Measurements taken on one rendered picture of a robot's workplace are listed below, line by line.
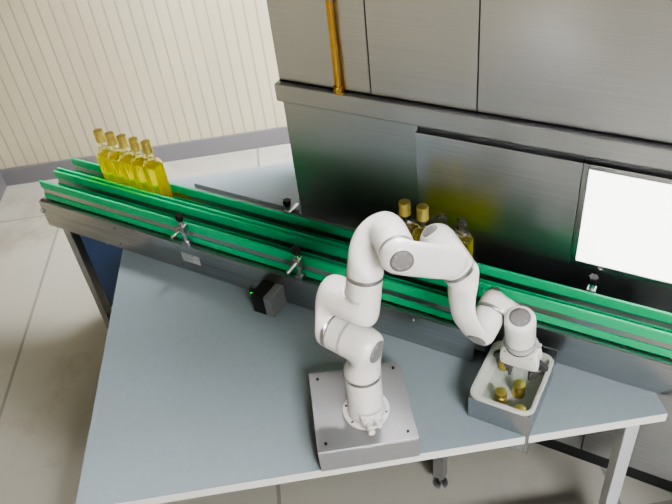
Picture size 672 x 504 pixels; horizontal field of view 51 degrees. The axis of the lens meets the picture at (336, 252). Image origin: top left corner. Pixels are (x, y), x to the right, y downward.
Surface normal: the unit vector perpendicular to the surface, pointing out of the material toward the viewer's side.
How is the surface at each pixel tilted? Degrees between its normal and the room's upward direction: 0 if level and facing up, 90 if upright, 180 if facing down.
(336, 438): 1
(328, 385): 1
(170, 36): 90
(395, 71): 90
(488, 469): 0
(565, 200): 90
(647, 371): 90
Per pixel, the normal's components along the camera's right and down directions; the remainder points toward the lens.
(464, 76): -0.48, 0.60
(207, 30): 0.11, 0.63
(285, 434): -0.11, -0.76
